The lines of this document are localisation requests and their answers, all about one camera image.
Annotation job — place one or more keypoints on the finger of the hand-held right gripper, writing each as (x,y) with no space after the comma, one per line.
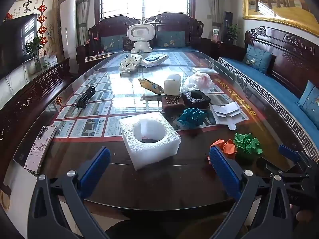
(289,152)
(299,184)

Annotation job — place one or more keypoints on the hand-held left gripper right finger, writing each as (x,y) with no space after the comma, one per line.
(224,169)

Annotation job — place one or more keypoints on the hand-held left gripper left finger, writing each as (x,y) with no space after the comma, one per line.
(96,166)

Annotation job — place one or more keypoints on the orange paper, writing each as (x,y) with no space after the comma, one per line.
(229,147)

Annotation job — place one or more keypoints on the green paper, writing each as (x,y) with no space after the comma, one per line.
(248,144)

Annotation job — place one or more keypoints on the white foam block with hole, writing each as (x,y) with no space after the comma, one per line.
(129,134)

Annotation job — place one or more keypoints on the white cardboard pieces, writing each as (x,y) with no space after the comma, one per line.
(228,113)

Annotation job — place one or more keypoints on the teal paper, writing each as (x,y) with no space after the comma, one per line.
(193,117)

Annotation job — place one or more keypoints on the brown lettered cloth pouch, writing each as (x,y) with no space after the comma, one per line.
(173,103)

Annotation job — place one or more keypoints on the person's right hand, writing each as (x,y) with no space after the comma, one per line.
(305,214)

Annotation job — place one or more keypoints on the teal embroidered cushion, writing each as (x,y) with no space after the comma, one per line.
(170,39)
(258,58)
(310,100)
(112,43)

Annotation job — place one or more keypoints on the phone in printed case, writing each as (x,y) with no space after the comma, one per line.
(39,150)

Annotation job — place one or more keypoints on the black foam block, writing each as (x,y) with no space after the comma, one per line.
(189,100)

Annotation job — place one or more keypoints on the clear plastic bag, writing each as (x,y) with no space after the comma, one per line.
(199,81)

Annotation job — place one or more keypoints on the carved wooden sofa under painting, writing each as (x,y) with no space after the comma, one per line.
(289,54)

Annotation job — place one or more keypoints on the yellow snack packet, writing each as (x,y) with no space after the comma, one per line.
(150,86)

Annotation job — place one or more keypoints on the carved wooden television cabinet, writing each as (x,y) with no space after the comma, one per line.
(32,92)

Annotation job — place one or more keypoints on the white translucent cup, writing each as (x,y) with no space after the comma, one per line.
(172,84)

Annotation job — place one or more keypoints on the flat white plastic packet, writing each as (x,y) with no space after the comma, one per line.
(205,70)

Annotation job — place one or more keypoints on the white patterned bag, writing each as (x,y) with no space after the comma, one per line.
(129,63)

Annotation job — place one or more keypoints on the tissue box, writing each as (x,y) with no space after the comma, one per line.
(49,61)

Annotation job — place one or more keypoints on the wooden side table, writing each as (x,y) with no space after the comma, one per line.
(224,48)

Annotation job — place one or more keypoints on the dark bag on sofa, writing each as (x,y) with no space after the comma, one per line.
(94,46)

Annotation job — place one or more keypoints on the white and blue packet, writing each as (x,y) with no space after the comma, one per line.
(154,59)

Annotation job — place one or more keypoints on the potted green plant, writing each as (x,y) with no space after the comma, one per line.
(233,31)

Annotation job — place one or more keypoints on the green plant in glass vase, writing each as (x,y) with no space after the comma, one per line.
(33,47)

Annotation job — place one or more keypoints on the small standing card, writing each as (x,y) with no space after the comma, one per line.
(215,34)

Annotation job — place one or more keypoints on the white robot toy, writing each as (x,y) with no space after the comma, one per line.
(142,33)

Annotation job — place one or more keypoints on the white standing air conditioner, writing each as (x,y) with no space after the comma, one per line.
(67,27)

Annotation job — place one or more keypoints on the dark water dispenser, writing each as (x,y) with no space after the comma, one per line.
(228,20)

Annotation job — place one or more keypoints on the red knot decoration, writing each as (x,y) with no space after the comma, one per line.
(42,29)

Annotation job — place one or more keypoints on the black television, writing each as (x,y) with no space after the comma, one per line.
(12,44)

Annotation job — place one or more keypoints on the carved wooden sofa by window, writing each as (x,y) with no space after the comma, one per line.
(174,22)

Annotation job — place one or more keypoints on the patterned curtain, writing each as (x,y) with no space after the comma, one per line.
(215,0)
(83,7)

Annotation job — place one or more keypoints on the calligraphy scroll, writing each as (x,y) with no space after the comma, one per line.
(26,6)

